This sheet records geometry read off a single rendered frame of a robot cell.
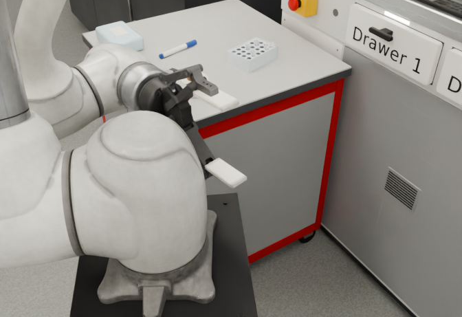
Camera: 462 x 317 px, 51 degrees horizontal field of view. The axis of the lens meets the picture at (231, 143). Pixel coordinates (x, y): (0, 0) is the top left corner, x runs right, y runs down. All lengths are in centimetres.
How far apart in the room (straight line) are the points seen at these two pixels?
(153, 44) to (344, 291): 105
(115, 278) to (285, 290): 104
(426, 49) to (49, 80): 84
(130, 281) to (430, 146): 86
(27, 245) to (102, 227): 10
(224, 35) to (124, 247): 100
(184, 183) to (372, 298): 124
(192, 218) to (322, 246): 125
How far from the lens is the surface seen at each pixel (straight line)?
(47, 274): 191
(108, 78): 88
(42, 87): 83
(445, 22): 123
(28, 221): 68
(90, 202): 66
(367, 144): 151
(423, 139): 136
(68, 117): 86
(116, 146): 63
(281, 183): 152
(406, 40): 128
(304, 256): 186
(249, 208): 150
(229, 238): 86
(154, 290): 77
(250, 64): 136
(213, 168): 77
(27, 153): 67
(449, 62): 122
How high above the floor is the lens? 142
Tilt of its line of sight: 38 degrees down
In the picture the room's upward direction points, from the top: straight up
